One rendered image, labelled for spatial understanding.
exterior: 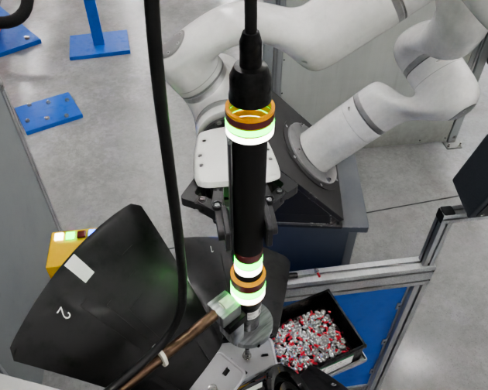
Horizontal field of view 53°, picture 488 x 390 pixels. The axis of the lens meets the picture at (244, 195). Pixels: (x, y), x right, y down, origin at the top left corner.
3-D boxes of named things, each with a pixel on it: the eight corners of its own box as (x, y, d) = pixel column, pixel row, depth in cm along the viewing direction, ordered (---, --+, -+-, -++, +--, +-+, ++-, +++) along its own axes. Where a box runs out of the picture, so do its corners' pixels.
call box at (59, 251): (58, 295, 108) (44, 267, 101) (63, 260, 115) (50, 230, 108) (131, 287, 110) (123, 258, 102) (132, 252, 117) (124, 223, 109)
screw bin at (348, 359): (279, 398, 108) (280, 384, 103) (248, 335, 119) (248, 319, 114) (362, 360, 114) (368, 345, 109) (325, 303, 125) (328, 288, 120)
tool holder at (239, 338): (235, 369, 63) (234, 330, 56) (201, 333, 67) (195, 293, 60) (283, 326, 68) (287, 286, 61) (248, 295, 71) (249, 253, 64)
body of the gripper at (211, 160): (265, 153, 68) (281, 211, 60) (191, 160, 67) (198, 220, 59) (266, 108, 63) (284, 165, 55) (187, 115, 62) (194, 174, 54)
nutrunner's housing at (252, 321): (246, 352, 68) (249, 49, 35) (228, 333, 70) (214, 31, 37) (266, 335, 70) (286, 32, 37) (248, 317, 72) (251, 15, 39)
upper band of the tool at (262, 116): (249, 154, 42) (249, 127, 40) (215, 131, 44) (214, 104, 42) (283, 133, 44) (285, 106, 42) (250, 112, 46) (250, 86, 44)
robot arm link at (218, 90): (230, 83, 62) (268, 128, 68) (218, 35, 71) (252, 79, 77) (178, 118, 64) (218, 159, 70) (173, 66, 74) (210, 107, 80)
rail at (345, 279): (89, 326, 124) (81, 309, 118) (90, 313, 127) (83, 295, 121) (428, 284, 133) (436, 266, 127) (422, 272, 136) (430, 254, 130)
